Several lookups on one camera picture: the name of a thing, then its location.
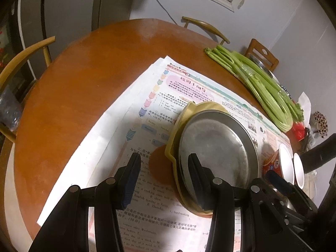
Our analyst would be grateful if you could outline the yellow curved-back wooden chair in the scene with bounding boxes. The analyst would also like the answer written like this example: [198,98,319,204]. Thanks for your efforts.
[0,36,56,148]

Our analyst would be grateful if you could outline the yellow shell-shaped plate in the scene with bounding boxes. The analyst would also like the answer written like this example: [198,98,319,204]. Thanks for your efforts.
[164,101,230,216]

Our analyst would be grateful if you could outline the clear plastic bag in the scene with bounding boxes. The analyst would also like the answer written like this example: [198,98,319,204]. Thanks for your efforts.
[0,85,22,133]

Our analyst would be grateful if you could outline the spotted white object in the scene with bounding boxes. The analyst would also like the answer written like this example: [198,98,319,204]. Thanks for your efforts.
[313,110,329,139]

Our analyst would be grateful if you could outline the red tissue box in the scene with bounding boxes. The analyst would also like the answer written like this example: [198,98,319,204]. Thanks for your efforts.
[292,122,307,141]

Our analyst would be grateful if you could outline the white tissue paper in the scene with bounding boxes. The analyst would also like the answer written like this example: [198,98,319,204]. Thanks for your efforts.
[298,92,312,112]

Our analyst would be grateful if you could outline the black power cable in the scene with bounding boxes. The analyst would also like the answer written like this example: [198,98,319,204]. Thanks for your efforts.
[142,0,179,25]

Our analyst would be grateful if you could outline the steel basin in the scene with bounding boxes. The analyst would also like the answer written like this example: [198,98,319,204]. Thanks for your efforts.
[249,54,275,78]

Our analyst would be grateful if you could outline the round steel plate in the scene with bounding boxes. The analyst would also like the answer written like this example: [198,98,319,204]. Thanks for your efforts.
[178,110,261,211]

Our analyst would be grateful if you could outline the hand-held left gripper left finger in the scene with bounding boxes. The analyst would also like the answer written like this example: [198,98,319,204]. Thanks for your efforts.
[28,152,142,252]

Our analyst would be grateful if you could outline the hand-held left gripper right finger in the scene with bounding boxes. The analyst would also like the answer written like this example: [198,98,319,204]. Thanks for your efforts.
[187,153,292,252]

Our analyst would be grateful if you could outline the printed newspaper sheet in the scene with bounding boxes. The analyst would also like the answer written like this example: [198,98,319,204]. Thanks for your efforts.
[37,55,292,252]

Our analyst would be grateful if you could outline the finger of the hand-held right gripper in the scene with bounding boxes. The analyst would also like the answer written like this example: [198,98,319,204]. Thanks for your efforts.
[265,170,316,216]

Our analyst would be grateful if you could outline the grey refrigerator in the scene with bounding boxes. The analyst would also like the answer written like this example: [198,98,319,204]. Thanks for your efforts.
[16,0,133,82]

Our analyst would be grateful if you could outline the green celery bunch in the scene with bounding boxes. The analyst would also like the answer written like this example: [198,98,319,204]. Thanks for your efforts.
[225,50,306,123]
[204,46,293,134]

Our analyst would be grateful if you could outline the brown curved-back wooden chair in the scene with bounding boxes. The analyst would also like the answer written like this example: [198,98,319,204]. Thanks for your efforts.
[181,16,231,46]

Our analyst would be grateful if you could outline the square-back wooden chair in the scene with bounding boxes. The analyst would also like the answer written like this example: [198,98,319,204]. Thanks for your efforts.
[244,38,280,72]

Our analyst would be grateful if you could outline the red paper decoration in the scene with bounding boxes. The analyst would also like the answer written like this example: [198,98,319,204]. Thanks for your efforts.
[0,25,10,68]

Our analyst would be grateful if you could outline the dark glass cabinet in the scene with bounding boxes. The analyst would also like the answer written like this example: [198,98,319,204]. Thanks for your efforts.
[0,0,29,103]

